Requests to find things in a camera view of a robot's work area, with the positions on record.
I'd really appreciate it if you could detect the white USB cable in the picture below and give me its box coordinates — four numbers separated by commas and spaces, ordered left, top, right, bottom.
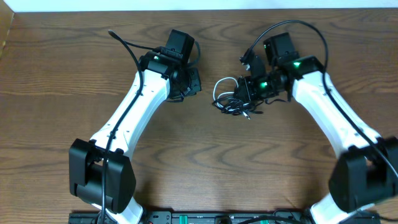
213, 77, 239, 110

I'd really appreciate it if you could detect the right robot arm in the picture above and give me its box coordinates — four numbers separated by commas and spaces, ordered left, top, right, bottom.
234, 33, 397, 223

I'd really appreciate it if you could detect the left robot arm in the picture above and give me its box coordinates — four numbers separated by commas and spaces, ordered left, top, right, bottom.
68, 29, 201, 223

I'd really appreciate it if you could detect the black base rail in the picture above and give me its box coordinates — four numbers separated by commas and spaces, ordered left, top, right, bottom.
67, 210, 381, 224

